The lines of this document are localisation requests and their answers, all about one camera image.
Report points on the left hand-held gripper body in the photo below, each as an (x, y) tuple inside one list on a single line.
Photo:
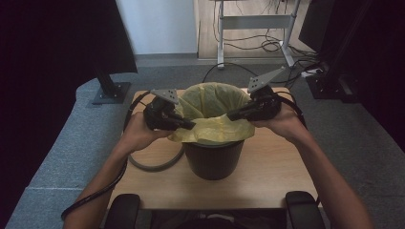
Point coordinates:
[(159, 114)]

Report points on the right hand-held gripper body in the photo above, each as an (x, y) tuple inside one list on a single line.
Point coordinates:
[(267, 103)]

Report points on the yellow plastic trash bag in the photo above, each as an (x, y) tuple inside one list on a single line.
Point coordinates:
[(213, 105)]

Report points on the black ribbed trash bin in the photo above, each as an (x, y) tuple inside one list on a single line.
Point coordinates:
[(213, 160)]

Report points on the person's left hand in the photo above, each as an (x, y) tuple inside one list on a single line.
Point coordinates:
[(138, 135)]

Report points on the person's right hand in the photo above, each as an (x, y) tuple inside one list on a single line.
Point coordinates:
[(288, 124)]

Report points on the white power strip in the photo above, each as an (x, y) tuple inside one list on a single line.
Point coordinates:
[(310, 73)]

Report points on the black stand base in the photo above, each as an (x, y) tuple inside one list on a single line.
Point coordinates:
[(331, 87)]

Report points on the black chair armrest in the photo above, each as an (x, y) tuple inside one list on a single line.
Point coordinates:
[(302, 210), (125, 211)]

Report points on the dark curtain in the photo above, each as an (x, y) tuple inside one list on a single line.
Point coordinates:
[(47, 47)]

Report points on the black stand with base plate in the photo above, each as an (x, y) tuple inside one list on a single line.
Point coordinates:
[(111, 90)]

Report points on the white metal stand frame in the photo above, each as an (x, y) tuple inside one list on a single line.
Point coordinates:
[(254, 22)]

